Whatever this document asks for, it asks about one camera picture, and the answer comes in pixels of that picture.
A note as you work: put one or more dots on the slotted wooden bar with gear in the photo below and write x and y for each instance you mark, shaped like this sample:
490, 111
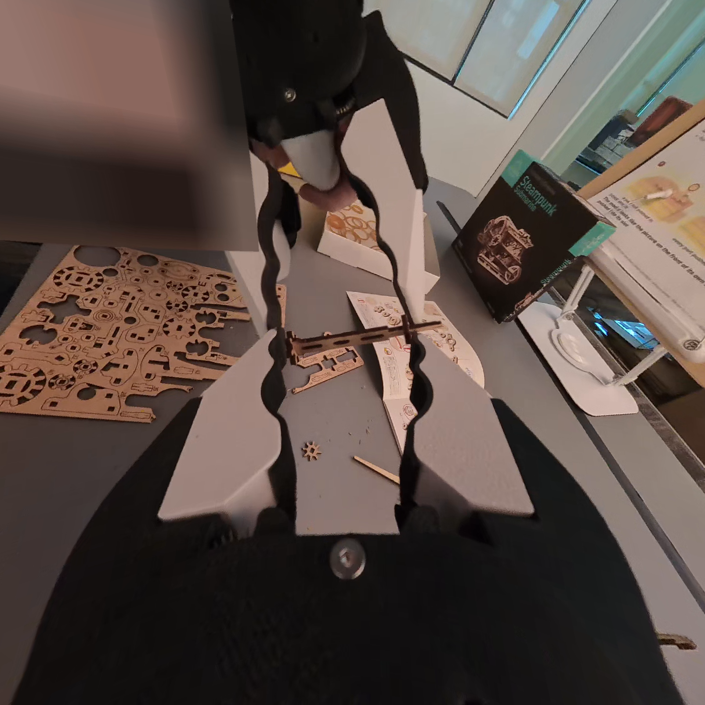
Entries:
352, 337

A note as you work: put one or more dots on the black flat strip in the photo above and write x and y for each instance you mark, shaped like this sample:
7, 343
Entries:
447, 213

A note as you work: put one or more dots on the small white cardboard box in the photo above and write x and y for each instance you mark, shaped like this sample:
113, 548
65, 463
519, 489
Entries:
344, 253

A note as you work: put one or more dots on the small wooden gear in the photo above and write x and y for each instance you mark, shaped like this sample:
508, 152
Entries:
306, 447

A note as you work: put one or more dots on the small wooden cutout frame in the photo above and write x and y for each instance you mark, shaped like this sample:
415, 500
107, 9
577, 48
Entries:
316, 374

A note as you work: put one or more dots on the window with blinds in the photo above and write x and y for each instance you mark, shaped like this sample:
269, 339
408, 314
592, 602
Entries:
495, 55

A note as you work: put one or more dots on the thin wooden stick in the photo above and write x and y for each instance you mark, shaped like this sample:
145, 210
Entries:
377, 470

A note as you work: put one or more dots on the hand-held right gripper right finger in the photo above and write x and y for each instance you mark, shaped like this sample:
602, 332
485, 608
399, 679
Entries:
468, 440

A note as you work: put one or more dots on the person's left hand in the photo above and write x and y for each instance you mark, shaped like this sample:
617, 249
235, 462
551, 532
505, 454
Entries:
330, 195

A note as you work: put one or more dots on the printed instruction booklet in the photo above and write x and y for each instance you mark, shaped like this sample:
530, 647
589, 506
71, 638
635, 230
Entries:
394, 385

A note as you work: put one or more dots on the laser-cut wooden parts sheet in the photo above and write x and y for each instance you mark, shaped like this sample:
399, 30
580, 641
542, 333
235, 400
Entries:
110, 330

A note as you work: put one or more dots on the black model kit box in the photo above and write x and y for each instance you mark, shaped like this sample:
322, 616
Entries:
512, 264

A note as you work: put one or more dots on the brown wooden lever piece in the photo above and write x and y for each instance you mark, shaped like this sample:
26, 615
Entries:
677, 641

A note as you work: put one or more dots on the pile of tan rubber bands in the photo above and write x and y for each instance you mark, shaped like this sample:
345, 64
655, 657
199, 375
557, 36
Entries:
352, 223

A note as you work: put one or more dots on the white desk stand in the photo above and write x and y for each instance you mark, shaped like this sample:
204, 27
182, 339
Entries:
595, 394

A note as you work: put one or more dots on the printed instruction board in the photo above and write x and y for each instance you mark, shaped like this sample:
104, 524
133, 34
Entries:
661, 248

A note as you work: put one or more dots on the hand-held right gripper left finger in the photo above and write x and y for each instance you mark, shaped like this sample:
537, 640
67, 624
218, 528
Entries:
231, 440

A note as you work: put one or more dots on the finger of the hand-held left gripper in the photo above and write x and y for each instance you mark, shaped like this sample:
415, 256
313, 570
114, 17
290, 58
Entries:
396, 209
248, 286

